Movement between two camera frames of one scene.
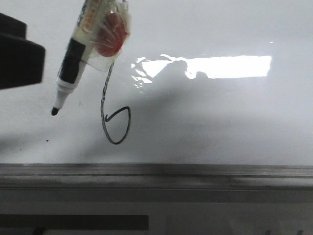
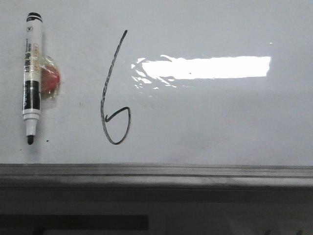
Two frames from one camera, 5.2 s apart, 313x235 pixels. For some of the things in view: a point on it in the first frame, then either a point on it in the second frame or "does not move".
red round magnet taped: [113, 31] → [50, 77]
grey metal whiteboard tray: [156, 176] does not move
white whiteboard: [211, 82] does not move
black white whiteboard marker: [80, 48] → [32, 75]
